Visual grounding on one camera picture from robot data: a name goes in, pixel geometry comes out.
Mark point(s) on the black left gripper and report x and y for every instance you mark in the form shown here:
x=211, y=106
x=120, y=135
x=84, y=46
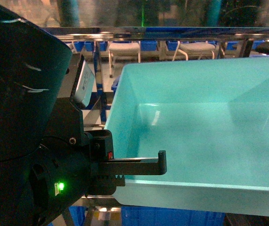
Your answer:
x=73, y=163

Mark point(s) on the light teal plastic bin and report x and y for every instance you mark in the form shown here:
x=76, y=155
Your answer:
x=211, y=117

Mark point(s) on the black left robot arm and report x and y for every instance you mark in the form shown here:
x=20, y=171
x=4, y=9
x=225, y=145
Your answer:
x=33, y=64

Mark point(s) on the white stool left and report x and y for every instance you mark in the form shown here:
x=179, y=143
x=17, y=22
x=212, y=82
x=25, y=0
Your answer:
x=116, y=48

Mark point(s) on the white stool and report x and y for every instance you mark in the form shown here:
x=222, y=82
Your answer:
x=199, y=47
x=116, y=48

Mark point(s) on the white stool right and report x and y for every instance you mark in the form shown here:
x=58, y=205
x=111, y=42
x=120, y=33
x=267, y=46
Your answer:
x=199, y=47

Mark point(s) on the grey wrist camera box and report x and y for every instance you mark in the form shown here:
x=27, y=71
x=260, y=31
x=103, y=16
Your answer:
x=83, y=85

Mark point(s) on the stainless steel shelf rail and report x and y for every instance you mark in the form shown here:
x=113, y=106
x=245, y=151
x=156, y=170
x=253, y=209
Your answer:
x=158, y=33

